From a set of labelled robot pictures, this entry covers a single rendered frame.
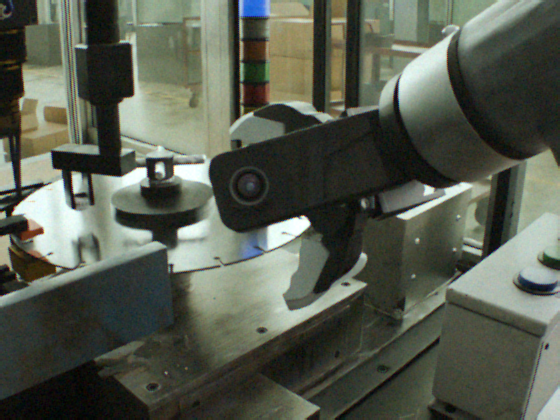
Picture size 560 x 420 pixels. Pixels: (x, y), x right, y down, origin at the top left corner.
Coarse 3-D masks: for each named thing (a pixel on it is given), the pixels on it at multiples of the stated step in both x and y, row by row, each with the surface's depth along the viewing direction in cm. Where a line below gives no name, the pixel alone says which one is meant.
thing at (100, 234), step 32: (96, 192) 66; (64, 224) 58; (96, 224) 58; (128, 224) 58; (160, 224) 58; (192, 224) 58; (288, 224) 58; (32, 256) 51; (64, 256) 51; (96, 256) 51; (192, 256) 51; (224, 256) 51; (256, 256) 51
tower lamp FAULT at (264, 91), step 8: (240, 88) 87; (248, 88) 86; (256, 88) 86; (264, 88) 86; (240, 96) 87; (248, 96) 86; (256, 96) 86; (264, 96) 87; (248, 104) 87; (256, 104) 86; (264, 104) 87
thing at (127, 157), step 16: (96, 112) 52; (112, 112) 52; (96, 128) 53; (112, 128) 52; (64, 144) 57; (112, 144) 53; (64, 160) 55; (80, 160) 54; (96, 160) 53; (112, 160) 53; (128, 160) 54; (64, 176) 56; (64, 192) 57
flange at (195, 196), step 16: (176, 176) 64; (128, 192) 63; (144, 192) 61; (160, 192) 60; (176, 192) 61; (192, 192) 63; (208, 192) 63; (112, 208) 60; (128, 208) 59; (144, 208) 59; (160, 208) 59; (176, 208) 59; (192, 208) 59; (208, 208) 61
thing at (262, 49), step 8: (240, 40) 84; (248, 40) 84; (256, 40) 83; (264, 40) 84; (240, 48) 85; (248, 48) 84; (256, 48) 83; (264, 48) 84; (240, 56) 85; (248, 56) 84; (256, 56) 84; (264, 56) 84
